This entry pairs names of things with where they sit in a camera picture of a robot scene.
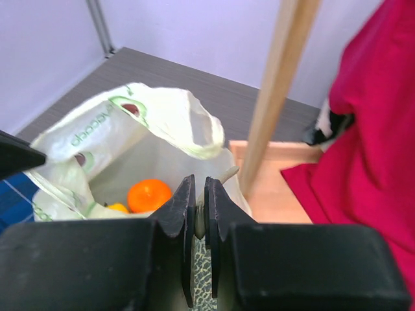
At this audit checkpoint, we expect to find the green cantaloupe melon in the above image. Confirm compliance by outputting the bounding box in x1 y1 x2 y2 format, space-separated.
193 167 241 311

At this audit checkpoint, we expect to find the green avocado plastic bag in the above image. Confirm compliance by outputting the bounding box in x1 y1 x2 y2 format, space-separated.
27 83 235 222

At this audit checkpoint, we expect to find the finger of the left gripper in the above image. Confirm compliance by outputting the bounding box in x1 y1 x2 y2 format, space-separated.
0 131 47 178

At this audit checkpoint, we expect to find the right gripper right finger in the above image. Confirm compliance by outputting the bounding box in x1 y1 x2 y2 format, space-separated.
204 177 256 298

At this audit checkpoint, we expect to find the yellow bell pepper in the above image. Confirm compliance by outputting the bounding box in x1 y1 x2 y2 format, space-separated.
105 203 130 214

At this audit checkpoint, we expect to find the blue plaid cloth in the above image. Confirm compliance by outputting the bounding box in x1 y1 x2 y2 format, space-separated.
0 173 38 233

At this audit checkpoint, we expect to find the wooden clothes rack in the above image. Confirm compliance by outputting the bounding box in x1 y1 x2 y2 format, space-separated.
230 1 322 224

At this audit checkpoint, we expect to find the orange fruit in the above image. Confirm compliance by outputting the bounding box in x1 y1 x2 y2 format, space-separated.
127 179 172 213

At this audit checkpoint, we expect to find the red t-shirt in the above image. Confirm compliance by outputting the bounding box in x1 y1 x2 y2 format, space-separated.
280 0 415 292

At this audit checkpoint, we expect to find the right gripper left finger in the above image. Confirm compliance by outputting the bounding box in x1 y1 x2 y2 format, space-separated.
150 175 196 308

